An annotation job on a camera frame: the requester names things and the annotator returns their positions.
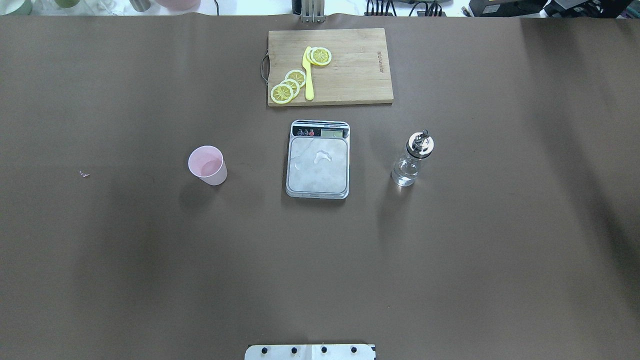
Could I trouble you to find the lemon slice far right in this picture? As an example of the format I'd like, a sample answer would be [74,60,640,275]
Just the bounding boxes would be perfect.
[310,47,332,66]

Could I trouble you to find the yellow plastic knife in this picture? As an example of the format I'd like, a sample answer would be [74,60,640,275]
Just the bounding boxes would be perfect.
[301,47,315,101]

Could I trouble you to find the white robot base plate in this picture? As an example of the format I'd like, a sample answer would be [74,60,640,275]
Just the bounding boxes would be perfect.
[244,343,378,360]

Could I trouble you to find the lemon slice middle left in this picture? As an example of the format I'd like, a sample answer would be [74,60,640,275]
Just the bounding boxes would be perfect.
[280,79,300,100]

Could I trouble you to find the glass sauce bottle steel cap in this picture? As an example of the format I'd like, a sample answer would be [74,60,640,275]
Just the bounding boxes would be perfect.
[390,129,435,187]

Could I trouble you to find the pink plastic cup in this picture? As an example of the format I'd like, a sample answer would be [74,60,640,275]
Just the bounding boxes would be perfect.
[187,145,228,186]

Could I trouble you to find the aluminium frame post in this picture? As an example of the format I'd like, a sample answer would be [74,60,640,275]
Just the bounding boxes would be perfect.
[300,0,326,24]

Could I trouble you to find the lemon slice lower left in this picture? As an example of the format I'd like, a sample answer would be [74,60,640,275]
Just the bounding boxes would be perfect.
[270,83,296,105]

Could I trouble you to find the lemon slice under right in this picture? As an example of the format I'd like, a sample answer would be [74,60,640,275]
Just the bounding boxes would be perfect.
[304,47,314,65]

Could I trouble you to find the silver digital kitchen scale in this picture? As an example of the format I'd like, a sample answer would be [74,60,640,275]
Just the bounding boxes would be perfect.
[285,120,351,200]

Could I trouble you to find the bamboo cutting board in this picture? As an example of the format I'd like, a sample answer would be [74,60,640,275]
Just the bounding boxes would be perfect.
[267,28,394,107]

